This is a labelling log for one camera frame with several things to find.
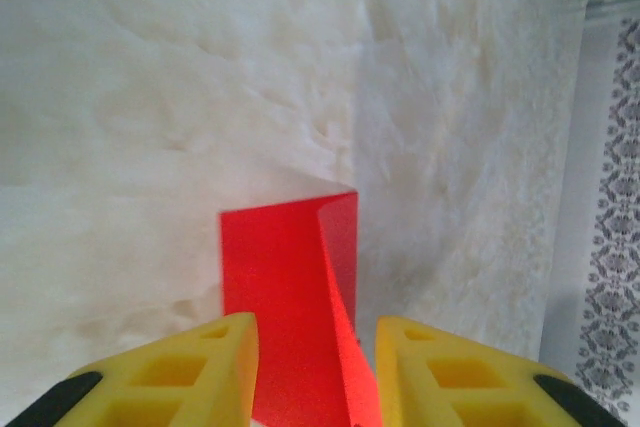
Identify aluminium right side rail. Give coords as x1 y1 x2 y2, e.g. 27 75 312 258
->
537 0 619 383

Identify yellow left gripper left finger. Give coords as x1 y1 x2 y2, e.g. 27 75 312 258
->
0 311 259 427

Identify red paper sheet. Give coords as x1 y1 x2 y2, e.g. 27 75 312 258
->
218 189 385 427

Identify aluminium right frame post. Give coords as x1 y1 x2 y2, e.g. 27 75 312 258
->
584 0 640 23

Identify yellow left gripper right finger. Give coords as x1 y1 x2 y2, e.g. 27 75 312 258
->
374 315 629 427

